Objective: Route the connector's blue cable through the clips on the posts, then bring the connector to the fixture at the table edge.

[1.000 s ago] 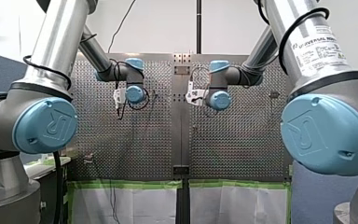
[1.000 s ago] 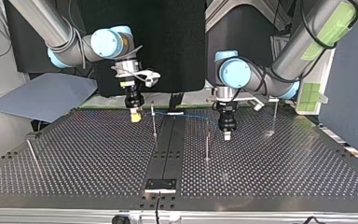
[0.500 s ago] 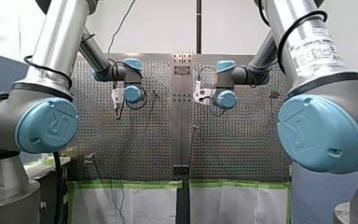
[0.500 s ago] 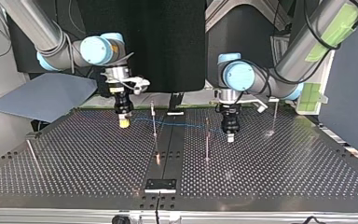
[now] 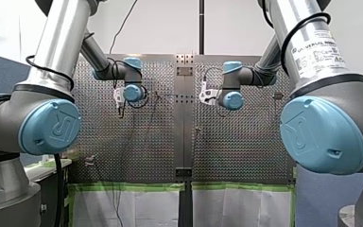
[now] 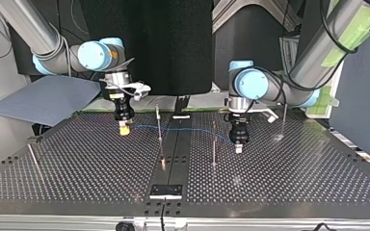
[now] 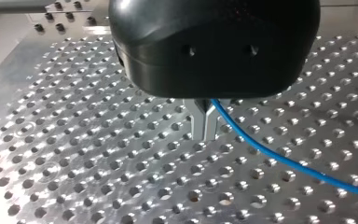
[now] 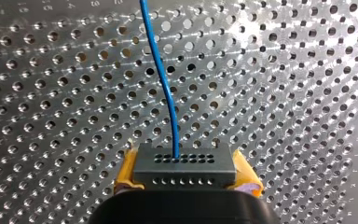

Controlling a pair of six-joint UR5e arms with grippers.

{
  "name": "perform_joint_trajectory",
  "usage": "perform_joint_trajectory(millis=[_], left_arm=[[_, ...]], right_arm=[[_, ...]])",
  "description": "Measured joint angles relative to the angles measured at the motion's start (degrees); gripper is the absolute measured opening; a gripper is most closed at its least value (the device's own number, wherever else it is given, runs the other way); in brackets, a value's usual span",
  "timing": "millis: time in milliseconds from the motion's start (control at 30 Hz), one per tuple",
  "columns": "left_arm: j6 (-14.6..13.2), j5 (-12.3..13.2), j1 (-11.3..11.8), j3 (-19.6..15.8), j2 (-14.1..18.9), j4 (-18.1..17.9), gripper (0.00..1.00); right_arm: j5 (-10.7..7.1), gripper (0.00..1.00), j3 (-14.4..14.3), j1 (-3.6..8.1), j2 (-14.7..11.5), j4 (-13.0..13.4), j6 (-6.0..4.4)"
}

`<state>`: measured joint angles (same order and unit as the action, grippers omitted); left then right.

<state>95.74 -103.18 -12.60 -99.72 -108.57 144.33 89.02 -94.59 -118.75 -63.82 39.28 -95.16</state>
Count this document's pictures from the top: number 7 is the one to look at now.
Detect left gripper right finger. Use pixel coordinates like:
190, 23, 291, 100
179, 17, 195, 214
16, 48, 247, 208
203, 99, 231, 142

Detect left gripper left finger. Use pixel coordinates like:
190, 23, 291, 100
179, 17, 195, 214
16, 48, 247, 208
182, 98, 206, 142

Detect blue cable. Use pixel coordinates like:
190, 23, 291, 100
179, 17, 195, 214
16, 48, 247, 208
210, 98, 358, 200

